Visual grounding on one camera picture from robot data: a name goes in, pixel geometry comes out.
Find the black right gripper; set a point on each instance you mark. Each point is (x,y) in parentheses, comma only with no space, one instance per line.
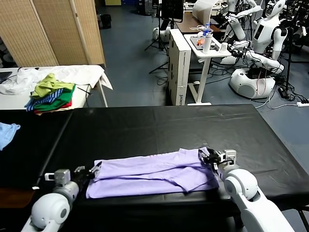
(216,160)

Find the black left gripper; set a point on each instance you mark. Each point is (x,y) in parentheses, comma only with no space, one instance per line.
(82,178)

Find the lavender T-shirt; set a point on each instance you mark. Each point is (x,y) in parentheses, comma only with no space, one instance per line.
(149,174)

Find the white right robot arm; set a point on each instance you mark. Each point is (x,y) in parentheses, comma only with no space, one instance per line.
(241,186)

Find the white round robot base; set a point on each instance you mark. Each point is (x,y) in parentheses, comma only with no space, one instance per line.
(164,35)

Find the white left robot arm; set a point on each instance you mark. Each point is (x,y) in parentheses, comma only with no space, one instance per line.
(50,210)

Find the large black table cover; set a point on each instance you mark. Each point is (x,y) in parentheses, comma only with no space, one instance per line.
(241,120)

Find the small black table cover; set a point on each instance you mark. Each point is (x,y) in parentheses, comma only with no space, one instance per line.
(36,145)

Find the beige garment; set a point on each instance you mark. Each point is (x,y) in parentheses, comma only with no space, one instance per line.
(65,109)

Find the dark green garment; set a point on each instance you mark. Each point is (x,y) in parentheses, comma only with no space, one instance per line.
(62,99)

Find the red garment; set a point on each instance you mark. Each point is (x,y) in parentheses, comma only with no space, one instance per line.
(39,111)

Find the thin black rod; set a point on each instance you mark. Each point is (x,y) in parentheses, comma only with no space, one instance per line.
(84,90)

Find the blue striped garment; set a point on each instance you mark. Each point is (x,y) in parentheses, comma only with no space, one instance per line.
(51,96)

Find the white adjustable side table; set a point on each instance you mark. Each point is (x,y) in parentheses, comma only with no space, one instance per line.
(205,70)

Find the tall white cardboard box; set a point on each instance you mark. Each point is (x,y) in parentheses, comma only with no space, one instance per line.
(179,72)

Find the light blue garment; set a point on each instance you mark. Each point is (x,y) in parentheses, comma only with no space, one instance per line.
(6,135)

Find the lime green garment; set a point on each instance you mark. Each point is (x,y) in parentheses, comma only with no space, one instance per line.
(48,84)

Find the black power adapter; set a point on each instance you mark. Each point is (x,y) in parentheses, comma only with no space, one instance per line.
(282,91)

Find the white cloth pile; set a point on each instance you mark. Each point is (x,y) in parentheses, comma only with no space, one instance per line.
(77,73)

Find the white folding table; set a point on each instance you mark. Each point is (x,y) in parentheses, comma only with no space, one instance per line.
(12,100)

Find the white power strip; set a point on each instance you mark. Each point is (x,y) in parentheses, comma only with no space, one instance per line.
(303,104)

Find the white paper cup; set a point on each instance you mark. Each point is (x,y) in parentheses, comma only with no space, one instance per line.
(224,47)

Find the white thermos bottle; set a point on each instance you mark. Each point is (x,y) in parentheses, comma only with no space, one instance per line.
(207,44)

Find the small orange object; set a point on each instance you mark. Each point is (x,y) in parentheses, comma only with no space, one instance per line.
(199,43)

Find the grey tray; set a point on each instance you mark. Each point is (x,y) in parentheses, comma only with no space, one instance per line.
(195,42)

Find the black pole stand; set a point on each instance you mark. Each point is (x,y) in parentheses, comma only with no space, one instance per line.
(289,60)

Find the clear blue-capped water bottle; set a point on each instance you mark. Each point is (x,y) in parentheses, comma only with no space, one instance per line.
(206,29)

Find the dark laptop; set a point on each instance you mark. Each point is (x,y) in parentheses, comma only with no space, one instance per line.
(4,75)

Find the white humanoid robot with base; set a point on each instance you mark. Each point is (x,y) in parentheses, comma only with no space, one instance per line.
(262,36)

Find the brown wooden desk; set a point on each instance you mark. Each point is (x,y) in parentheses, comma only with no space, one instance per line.
(188,24)

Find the black tripod stand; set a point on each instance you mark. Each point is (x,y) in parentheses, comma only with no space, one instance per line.
(159,31)

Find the white desktop device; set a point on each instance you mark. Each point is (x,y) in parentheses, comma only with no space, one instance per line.
(201,10)

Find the bamboo folding screen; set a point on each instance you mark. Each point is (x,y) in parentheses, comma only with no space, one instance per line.
(48,31)

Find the black monitor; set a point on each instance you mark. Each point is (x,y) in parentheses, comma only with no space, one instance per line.
(171,9)

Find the black bag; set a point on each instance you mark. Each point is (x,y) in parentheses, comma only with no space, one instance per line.
(106,20)

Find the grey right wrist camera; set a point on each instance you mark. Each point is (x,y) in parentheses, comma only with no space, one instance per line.
(230,155)

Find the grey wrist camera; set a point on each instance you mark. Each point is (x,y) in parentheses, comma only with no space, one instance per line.
(61,176)
(230,155)

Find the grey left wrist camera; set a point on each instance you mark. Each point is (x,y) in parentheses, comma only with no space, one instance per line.
(61,176)

